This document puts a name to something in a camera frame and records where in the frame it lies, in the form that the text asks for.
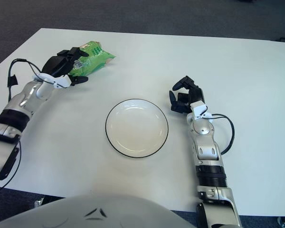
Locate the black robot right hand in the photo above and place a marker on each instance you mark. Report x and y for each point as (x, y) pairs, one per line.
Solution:
(197, 95)

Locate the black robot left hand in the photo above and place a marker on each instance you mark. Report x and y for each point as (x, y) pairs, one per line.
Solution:
(55, 64)

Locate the green snack bag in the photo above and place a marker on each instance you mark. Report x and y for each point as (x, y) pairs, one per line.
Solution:
(97, 59)

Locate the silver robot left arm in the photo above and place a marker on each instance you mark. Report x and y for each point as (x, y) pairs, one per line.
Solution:
(26, 99)

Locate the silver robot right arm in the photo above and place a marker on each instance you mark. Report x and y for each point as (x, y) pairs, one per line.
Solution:
(204, 129)

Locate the white plate black rim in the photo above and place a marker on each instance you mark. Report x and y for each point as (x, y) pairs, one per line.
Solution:
(136, 128)

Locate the shiny metal table foot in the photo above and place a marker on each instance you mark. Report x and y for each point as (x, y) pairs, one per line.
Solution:
(38, 203)

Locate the grey chair caster wheel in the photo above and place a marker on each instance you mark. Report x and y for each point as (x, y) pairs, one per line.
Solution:
(282, 223)

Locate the silver robot torso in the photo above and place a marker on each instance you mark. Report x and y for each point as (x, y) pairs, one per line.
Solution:
(97, 213)

